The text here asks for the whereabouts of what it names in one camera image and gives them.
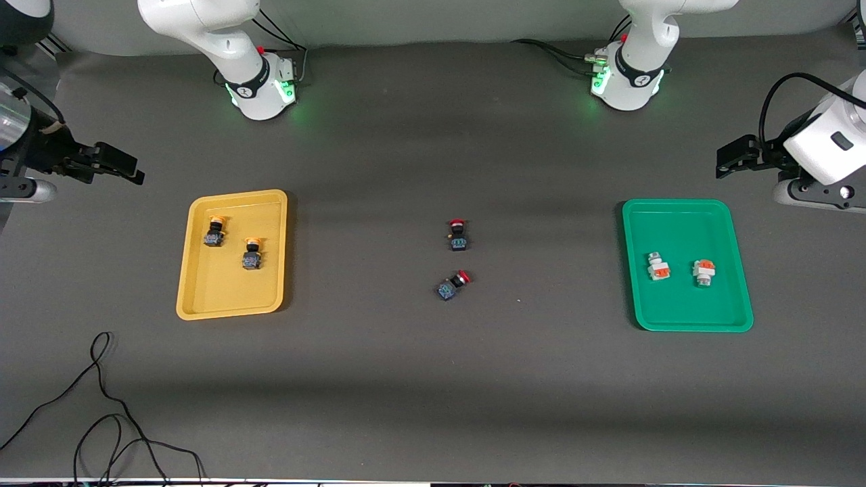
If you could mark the red push button switch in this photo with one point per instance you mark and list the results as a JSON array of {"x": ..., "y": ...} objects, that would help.
[
  {"x": 452, "y": 287},
  {"x": 458, "y": 238}
]

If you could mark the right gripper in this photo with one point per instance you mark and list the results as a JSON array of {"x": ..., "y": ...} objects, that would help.
[{"x": 46, "y": 150}]

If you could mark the yellow push button switch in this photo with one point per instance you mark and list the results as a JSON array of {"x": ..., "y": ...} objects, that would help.
[
  {"x": 214, "y": 233},
  {"x": 252, "y": 256}
]

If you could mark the aluminium frame rail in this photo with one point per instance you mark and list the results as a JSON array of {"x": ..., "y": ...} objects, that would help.
[{"x": 54, "y": 44}]

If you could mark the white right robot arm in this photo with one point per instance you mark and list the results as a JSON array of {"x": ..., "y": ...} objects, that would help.
[{"x": 230, "y": 40}]

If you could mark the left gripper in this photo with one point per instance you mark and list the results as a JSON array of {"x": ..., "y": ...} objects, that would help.
[{"x": 773, "y": 158}]

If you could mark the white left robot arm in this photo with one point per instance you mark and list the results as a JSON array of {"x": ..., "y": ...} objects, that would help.
[{"x": 643, "y": 40}]

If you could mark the white orange switch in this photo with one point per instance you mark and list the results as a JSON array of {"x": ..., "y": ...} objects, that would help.
[{"x": 658, "y": 267}]

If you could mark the green plastic tray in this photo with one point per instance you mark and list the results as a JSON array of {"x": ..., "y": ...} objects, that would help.
[{"x": 683, "y": 304}]

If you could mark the dark grey table mat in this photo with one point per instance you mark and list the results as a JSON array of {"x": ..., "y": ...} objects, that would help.
[{"x": 433, "y": 392}]

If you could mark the yellow plastic tray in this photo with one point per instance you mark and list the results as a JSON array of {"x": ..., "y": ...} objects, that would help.
[{"x": 230, "y": 291}]

